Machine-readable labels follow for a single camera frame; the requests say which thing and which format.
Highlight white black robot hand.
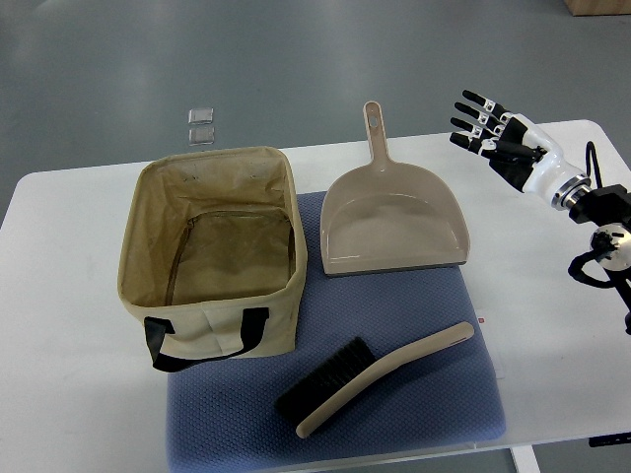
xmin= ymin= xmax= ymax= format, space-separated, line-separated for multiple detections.
xmin=450 ymin=90 xmax=591 ymax=206

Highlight beige hand broom black bristles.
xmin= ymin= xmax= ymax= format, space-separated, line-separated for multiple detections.
xmin=274 ymin=321 xmax=474 ymax=439

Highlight yellow fabric storage bag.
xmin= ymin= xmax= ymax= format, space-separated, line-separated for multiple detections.
xmin=117 ymin=147 xmax=308 ymax=372

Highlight wooden box corner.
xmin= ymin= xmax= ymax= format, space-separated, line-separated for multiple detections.
xmin=564 ymin=0 xmax=631 ymax=16

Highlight beige plastic dustpan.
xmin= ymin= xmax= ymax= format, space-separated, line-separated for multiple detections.
xmin=319 ymin=101 xmax=470 ymax=276

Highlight black table control panel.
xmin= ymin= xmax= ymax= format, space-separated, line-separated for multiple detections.
xmin=589 ymin=433 xmax=631 ymax=448

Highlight white table leg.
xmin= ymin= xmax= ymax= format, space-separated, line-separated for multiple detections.
xmin=510 ymin=445 xmax=541 ymax=473

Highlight blue textured mat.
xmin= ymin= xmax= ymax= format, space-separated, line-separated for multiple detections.
xmin=167 ymin=193 xmax=506 ymax=472

